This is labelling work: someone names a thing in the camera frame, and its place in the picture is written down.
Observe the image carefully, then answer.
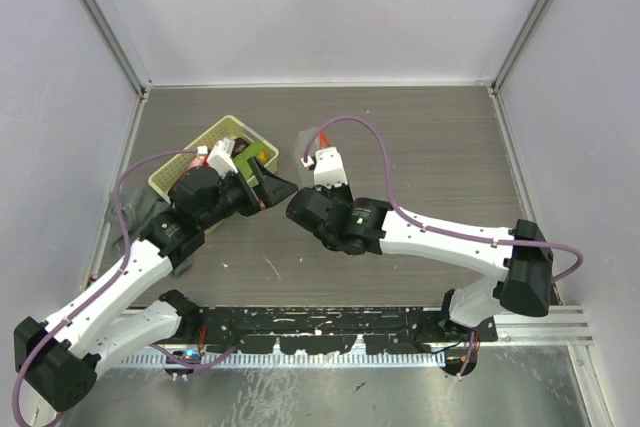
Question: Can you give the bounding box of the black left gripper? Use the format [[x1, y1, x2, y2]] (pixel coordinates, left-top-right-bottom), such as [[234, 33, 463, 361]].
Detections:
[[199, 157, 297, 230]]

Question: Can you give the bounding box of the clear zip bag orange zipper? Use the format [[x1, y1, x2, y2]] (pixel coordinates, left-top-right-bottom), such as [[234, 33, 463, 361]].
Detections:
[[293, 127, 331, 187]]

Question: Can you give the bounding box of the green toy lettuce leaf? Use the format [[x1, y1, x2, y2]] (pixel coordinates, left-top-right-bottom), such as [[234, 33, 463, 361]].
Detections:
[[233, 141, 274, 180]]

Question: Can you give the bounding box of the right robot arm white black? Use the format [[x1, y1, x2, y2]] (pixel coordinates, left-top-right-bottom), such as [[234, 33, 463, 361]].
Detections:
[[286, 186, 553, 341]]

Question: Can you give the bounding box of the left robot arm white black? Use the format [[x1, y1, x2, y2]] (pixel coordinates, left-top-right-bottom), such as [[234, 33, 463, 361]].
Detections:
[[12, 158, 298, 412]]

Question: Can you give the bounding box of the dark purple toy food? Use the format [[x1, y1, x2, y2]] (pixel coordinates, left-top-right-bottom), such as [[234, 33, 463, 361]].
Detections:
[[234, 137, 250, 153]]

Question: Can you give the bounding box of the purple toy eggplant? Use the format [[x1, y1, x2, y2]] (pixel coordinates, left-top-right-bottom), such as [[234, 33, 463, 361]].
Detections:
[[187, 154, 207, 170]]

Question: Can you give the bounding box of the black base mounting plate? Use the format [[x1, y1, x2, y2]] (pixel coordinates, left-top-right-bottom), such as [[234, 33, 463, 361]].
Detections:
[[142, 304, 499, 356]]

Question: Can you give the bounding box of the grey cloth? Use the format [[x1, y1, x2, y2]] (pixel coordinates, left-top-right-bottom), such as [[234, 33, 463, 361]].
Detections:
[[106, 186, 169, 260]]

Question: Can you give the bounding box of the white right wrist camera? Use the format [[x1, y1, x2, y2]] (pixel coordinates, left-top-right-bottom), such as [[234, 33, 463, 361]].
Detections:
[[299, 147, 348, 189]]

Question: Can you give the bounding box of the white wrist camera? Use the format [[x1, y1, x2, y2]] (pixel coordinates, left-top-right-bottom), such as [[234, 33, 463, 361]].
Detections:
[[299, 147, 348, 189], [196, 137, 239, 177]]

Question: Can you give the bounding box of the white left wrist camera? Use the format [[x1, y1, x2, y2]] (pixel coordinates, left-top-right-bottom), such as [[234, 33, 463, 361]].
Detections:
[[196, 137, 239, 177]]

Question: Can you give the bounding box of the slotted cable duct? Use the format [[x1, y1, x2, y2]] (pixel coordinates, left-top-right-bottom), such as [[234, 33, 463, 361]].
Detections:
[[112, 349, 446, 369]]

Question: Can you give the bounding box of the aluminium frame rail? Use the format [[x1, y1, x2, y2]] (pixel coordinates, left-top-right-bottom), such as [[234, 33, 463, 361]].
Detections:
[[488, 87, 583, 320]]

